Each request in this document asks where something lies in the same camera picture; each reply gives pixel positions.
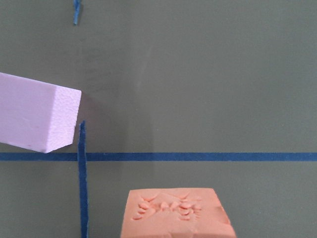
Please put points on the orange foam cube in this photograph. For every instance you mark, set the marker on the orange foam cube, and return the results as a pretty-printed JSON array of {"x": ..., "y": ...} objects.
[{"x": 175, "y": 213}]

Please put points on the pink foam cube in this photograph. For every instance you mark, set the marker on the pink foam cube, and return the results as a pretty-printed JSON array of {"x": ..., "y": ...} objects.
[{"x": 36, "y": 115}]

